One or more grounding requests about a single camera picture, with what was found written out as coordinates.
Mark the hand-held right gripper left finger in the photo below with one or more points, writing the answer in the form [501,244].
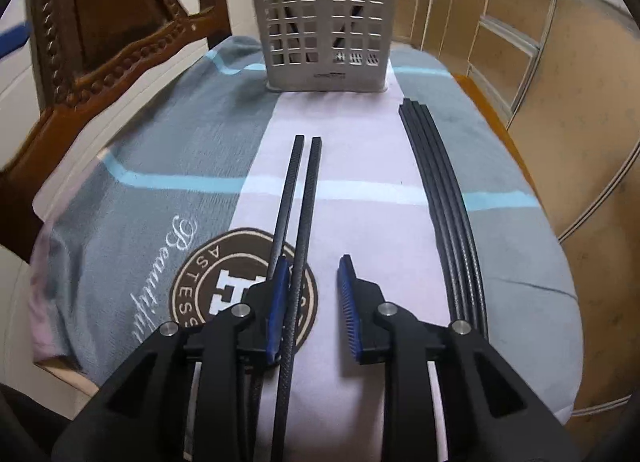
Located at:
[277,322]

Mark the blue grey striped blanket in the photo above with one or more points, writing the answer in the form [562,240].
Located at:
[150,152]

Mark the carved wooden chair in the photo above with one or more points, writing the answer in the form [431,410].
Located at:
[100,2]

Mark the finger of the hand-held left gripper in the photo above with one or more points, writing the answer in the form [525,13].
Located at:
[11,39]

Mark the row of beige cabinet doors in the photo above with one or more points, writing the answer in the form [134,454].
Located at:
[590,117]

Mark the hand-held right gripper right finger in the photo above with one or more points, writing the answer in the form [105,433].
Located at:
[349,312]

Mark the metal framed cabinet drawers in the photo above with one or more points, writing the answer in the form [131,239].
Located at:
[505,57]

